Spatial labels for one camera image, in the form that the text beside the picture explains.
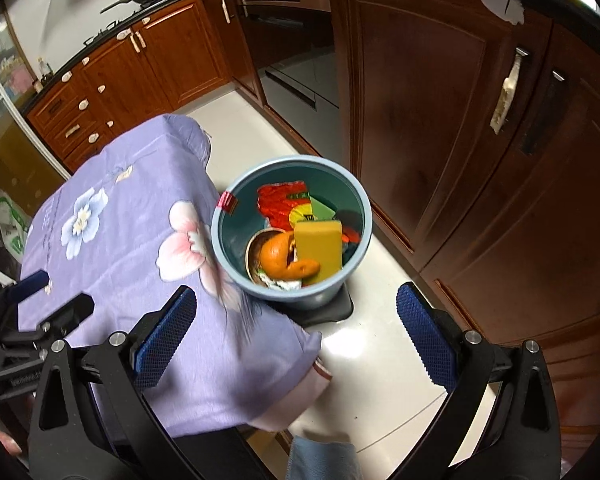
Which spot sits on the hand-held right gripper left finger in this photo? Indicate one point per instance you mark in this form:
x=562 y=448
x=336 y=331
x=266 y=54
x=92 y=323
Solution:
x=165 y=335

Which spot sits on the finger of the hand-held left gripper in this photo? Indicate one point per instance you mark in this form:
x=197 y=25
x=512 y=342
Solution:
x=27 y=285
x=72 y=312

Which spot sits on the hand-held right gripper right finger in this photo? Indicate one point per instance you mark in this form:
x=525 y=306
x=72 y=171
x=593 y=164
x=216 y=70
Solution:
x=427 y=340

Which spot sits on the brown paper bowl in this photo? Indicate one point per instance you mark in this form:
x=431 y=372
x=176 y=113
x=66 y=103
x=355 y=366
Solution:
x=252 y=255

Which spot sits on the blue round bin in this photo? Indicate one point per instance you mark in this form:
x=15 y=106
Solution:
x=240 y=240

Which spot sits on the white tissue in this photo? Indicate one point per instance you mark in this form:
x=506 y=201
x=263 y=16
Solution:
x=282 y=285

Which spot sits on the small red snack packet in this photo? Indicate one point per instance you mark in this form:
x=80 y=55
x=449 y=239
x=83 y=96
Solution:
x=351 y=234

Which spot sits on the orange peel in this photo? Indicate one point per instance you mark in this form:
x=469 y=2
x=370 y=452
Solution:
x=275 y=257

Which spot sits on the green and yellow sponge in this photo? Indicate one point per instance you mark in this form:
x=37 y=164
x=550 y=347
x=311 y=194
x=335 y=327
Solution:
x=317 y=250

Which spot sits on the green cardboard food box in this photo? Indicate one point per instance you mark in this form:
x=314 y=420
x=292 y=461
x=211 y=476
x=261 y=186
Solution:
x=322 y=206

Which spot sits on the red snack bag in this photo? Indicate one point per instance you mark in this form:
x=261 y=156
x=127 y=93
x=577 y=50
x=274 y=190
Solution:
x=280 y=205

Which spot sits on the green and white sack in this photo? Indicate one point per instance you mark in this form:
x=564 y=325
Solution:
x=15 y=245

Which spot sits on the purple floral tablecloth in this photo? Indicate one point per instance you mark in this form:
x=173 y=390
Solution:
x=130 y=260

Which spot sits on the blue cloth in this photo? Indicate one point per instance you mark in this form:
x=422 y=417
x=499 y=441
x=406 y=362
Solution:
x=320 y=460

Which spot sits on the wooden drawer cabinet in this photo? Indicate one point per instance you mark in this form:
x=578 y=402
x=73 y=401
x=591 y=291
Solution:
x=65 y=120

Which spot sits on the large wooden cabinet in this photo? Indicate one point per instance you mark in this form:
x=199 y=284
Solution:
x=430 y=135

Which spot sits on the white cabinet safety locks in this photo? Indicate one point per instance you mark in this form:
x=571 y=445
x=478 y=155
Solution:
x=102 y=89

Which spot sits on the small clear bottle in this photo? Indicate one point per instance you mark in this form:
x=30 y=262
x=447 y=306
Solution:
x=43 y=70

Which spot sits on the wooden double-door cabinet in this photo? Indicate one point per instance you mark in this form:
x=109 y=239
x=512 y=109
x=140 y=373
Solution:
x=170 y=60

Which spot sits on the gas stove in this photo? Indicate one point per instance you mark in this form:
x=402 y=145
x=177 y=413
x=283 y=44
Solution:
x=105 y=30

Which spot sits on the narrow wooden cabinet door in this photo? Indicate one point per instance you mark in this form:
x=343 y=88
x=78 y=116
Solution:
x=240 y=60

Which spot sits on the built-in black oven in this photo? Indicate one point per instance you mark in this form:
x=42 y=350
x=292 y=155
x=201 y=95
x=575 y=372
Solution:
x=300 y=50

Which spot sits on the large white safety lock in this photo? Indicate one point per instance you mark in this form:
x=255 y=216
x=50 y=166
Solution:
x=500 y=5

